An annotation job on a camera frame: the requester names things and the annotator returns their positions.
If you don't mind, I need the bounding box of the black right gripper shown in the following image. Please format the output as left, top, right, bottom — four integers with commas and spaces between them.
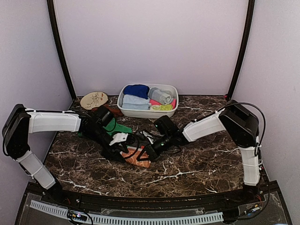
138, 134, 173, 162

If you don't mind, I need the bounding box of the orange bunny pattern towel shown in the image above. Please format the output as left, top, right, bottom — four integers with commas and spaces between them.
120, 146, 151, 168

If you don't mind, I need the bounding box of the brown towel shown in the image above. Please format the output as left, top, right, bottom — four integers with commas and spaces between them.
103, 104, 124, 117

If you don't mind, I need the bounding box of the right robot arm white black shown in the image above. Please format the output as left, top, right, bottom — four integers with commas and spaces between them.
137, 100, 264, 203

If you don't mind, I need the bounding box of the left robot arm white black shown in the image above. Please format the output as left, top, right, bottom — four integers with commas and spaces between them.
2, 104, 125, 204

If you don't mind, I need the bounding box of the green microfibre towel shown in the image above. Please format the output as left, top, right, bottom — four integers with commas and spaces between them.
77, 118, 132, 138

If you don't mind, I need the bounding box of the round beige embroidered cloth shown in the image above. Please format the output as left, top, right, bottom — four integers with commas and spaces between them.
80, 91, 108, 110

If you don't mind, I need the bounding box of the light blue rolled towel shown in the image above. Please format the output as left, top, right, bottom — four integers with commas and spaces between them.
122, 94, 150, 110

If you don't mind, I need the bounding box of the yellow green rolled towel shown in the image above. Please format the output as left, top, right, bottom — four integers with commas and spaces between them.
150, 105, 173, 111

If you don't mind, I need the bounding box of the grey plastic basin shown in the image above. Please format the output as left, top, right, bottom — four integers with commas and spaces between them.
117, 84, 179, 119

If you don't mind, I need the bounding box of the pink rolled towel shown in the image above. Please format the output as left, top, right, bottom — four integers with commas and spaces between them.
150, 99, 176, 108

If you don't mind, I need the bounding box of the grey rolled towel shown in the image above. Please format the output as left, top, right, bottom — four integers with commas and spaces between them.
148, 87, 173, 105

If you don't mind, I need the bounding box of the dark blue rolled towel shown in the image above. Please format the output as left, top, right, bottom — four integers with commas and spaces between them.
123, 84, 150, 99

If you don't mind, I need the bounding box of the small electronics board with leds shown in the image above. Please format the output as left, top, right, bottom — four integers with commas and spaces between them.
67, 210, 88, 222

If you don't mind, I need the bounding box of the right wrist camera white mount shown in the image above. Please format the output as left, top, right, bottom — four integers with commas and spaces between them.
141, 130, 155, 144

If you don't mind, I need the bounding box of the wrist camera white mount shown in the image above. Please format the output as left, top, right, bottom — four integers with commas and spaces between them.
109, 133, 128, 146
141, 130, 155, 144

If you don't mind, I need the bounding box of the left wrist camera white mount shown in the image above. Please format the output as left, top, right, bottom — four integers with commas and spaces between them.
109, 133, 128, 146

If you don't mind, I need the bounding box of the white slotted cable duct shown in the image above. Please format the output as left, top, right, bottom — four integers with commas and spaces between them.
29, 200, 224, 225

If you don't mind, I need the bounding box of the left black frame post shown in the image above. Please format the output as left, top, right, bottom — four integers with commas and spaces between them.
46, 0, 77, 101

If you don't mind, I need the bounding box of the black frame post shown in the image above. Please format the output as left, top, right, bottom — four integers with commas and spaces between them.
46, 0, 77, 101
225, 0, 255, 101

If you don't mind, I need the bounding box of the black front table rail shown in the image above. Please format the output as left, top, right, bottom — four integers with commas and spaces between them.
25, 182, 279, 213

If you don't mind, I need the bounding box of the right black frame post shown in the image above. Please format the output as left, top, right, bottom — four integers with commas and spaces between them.
225, 0, 255, 101

